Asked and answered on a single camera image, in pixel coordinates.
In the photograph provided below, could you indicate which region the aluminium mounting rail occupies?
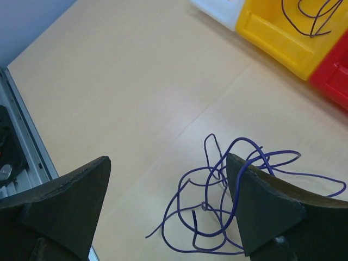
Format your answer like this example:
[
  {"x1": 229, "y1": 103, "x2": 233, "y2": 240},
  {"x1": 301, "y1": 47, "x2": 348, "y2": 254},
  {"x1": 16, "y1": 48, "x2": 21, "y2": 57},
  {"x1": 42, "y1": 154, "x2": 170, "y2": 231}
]
[{"x1": 1, "y1": 69, "x2": 59, "y2": 198}]

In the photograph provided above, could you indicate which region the red plastic bin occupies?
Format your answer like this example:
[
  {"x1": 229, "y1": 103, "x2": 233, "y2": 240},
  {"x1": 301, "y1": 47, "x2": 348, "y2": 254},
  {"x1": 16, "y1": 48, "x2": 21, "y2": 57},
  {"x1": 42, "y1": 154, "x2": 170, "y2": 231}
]
[{"x1": 309, "y1": 32, "x2": 347, "y2": 109}]

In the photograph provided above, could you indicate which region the white plastic bin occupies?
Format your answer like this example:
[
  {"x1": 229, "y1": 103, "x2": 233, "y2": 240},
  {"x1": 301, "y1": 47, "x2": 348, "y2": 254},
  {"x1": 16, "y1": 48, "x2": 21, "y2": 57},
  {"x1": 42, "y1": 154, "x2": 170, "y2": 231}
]
[{"x1": 190, "y1": 0, "x2": 245, "y2": 32}]

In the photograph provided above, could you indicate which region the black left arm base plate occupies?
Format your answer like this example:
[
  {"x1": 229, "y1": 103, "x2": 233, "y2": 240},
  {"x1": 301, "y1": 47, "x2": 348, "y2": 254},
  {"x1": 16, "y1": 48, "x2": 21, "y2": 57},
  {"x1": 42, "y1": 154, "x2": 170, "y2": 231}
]
[{"x1": 1, "y1": 105, "x2": 28, "y2": 188}]

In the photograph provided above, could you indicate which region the purple blue wire bundle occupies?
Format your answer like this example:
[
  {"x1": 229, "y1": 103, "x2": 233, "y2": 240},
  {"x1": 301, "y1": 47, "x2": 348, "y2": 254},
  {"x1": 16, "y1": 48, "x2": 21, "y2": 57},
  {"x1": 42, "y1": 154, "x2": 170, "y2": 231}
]
[{"x1": 145, "y1": 133, "x2": 347, "y2": 255}]

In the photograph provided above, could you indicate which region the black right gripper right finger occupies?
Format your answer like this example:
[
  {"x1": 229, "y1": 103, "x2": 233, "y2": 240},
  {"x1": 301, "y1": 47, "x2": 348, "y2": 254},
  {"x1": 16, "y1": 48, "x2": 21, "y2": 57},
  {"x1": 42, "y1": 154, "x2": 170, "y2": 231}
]
[{"x1": 227, "y1": 154, "x2": 347, "y2": 260}]

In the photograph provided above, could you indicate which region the yellow plastic bin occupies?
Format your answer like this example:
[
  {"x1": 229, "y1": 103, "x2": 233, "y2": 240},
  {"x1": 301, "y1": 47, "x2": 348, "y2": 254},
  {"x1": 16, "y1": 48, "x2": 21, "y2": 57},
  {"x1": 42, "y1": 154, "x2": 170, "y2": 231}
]
[{"x1": 236, "y1": 1, "x2": 347, "y2": 80}]

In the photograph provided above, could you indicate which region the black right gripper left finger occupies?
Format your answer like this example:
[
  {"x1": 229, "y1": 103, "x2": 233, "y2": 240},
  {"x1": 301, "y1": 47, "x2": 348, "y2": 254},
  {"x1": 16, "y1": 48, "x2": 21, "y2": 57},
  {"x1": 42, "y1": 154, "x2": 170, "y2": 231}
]
[{"x1": 1, "y1": 156, "x2": 111, "y2": 260}]

